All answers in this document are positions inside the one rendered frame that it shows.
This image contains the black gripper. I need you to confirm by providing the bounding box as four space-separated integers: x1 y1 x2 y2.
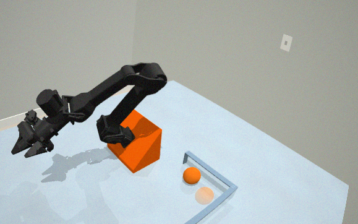
11 116 59 158

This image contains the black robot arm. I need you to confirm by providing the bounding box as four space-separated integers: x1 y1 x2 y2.
36 62 167 149

